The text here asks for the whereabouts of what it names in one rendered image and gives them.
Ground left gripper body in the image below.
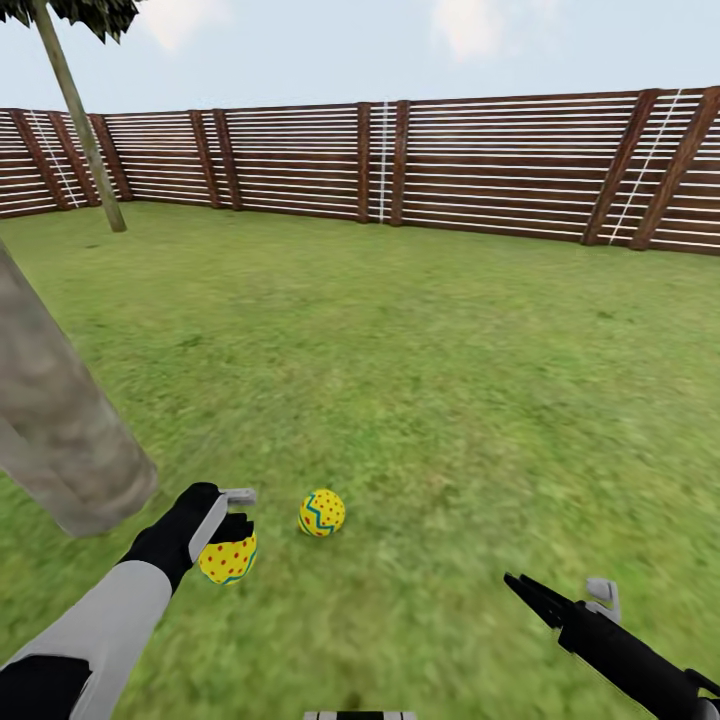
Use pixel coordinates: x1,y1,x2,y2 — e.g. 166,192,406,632
209,513,247,544

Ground easter egg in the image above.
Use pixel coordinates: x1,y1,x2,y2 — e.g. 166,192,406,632
299,489,345,537
199,529,258,586

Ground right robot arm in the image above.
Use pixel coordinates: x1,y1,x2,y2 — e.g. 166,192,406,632
504,573,720,720

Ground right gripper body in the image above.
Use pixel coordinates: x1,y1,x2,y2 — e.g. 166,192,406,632
558,600,654,701

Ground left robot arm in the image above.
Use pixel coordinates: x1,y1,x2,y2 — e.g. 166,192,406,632
0,482,259,720

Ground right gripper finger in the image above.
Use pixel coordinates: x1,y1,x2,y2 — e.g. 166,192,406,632
504,573,574,629
520,574,572,606

